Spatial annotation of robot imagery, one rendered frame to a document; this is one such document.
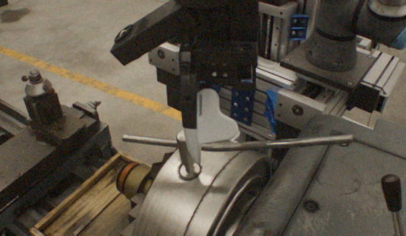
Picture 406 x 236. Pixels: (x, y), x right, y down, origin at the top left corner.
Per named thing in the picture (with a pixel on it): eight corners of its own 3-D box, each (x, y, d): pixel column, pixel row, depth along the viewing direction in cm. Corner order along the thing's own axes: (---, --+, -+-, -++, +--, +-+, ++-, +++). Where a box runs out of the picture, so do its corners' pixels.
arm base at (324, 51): (317, 41, 111) (321, 12, 105) (361, 57, 104) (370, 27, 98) (296, 59, 102) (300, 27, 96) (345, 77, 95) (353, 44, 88)
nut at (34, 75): (45, 78, 97) (42, 67, 95) (34, 85, 94) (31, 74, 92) (37, 75, 98) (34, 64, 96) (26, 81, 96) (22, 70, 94)
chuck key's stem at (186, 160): (184, 183, 61) (173, 140, 52) (186, 173, 62) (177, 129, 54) (196, 185, 60) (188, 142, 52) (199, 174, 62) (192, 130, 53)
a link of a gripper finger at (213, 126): (234, 175, 40) (238, 91, 38) (181, 170, 41) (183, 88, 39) (237, 166, 43) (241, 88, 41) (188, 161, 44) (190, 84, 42)
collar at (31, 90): (57, 86, 99) (55, 77, 97) (35, 99, 94) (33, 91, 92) (41, 78, 102) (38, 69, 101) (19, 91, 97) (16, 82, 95)
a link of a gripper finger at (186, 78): (193, 132, 39) (195, 47, 37) (179, 131, 39) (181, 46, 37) (202, 122, 43) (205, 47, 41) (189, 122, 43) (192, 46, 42)
